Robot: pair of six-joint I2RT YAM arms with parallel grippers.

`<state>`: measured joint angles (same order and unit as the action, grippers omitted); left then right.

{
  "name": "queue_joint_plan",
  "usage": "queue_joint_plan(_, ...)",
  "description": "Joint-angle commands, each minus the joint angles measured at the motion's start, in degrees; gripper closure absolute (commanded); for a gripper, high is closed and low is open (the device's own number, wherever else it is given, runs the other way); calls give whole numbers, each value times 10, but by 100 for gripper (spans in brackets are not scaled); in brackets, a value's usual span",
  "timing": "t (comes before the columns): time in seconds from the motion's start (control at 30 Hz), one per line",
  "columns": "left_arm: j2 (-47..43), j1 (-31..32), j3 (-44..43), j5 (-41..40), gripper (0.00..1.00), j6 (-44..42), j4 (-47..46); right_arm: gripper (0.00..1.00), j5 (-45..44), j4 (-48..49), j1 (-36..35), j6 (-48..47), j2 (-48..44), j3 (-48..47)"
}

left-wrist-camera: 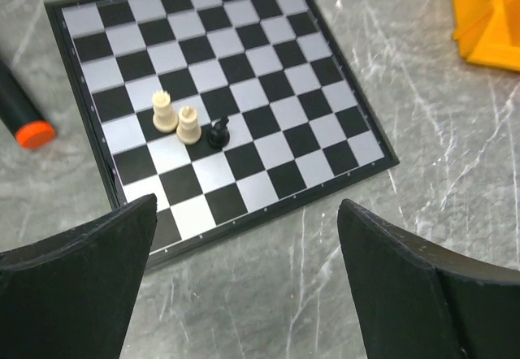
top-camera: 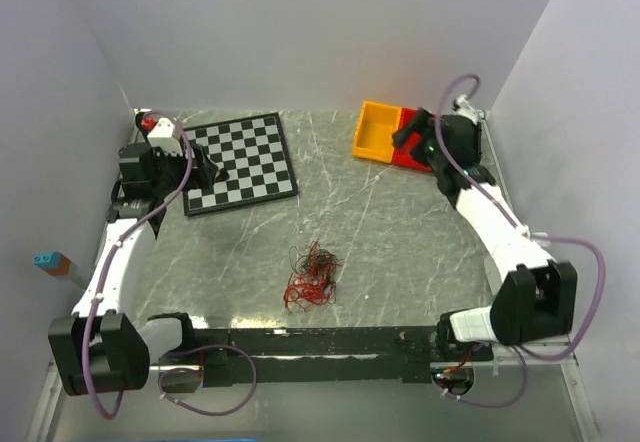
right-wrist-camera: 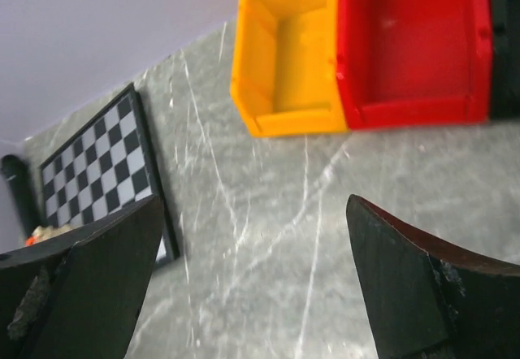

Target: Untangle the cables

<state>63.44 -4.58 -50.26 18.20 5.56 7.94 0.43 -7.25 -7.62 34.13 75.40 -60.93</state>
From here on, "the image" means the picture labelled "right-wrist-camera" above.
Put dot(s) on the black and white chessboard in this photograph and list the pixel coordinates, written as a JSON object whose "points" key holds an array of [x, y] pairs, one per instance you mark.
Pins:
{"points": [[106, 166]]}

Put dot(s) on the yellow plastic bin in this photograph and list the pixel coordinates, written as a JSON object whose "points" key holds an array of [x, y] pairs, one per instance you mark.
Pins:
{"points": [[283, 78]]}

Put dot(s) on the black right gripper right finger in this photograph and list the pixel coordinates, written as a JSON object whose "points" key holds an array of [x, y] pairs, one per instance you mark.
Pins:
{"points": [[428, 298]]}

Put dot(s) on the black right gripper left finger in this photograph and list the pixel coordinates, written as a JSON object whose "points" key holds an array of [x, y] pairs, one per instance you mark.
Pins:
{"points": [[79, 295]]}

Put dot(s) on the black plastic bin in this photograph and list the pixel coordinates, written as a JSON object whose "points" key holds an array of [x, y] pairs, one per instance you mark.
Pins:
{"points": [[504, 98]]}

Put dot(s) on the cream chess pieces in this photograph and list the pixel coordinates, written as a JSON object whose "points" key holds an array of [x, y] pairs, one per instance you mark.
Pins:
{"points": [[45, 233]]}

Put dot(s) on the black marker orange cap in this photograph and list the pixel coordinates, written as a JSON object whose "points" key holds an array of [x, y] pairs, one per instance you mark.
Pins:
{"points": [[19, 212]]}

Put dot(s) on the red plastic bin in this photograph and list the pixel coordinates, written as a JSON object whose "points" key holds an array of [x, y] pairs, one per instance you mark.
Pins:
{"points": [[404, 63]]}

